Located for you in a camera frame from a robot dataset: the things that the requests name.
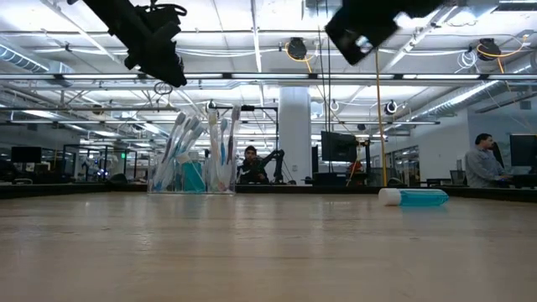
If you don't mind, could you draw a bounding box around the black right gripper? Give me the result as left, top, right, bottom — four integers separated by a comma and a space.
325, 0, 420, 66

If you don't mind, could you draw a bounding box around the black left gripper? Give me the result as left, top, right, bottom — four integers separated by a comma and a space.
124, 8, 189, 88

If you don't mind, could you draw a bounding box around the yellow vertical pole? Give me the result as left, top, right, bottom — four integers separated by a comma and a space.
374, 48, 388, 188

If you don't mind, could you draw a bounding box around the black monitor on stand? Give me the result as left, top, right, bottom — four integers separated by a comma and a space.
321, 130, 359, 163

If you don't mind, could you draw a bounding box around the white building pillar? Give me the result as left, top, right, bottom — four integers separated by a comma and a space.
278, 86, 313, 185

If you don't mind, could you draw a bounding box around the person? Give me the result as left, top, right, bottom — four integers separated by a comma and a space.
464, 133, 513, 189
237, 144, 269, 185

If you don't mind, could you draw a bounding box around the black equipment case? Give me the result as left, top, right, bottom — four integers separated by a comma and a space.
312, 171, 347, 186

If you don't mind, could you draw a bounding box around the small black monitor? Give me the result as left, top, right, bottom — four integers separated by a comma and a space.
10, 146, 43, 164

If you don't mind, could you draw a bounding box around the black office chair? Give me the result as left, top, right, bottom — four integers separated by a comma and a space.
449, 169, 469, 186

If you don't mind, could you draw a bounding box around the large black monitor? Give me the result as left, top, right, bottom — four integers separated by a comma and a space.
509, 133, 537, 167

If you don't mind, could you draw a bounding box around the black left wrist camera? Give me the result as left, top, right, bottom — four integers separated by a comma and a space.
138, 2, 188, 41

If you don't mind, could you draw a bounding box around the black reel with yellow cable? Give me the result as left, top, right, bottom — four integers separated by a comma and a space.
476, 34, 530, 64
284, 36, 315, 72

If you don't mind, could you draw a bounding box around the black metal gantry frame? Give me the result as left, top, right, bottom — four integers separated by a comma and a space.
211, 105, 280, 185

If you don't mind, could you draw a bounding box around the black cage frame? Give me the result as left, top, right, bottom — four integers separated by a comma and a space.
61, 143, 138, 182

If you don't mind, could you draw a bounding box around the black table edge rail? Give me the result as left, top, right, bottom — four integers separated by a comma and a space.
0, 182, 537, 195

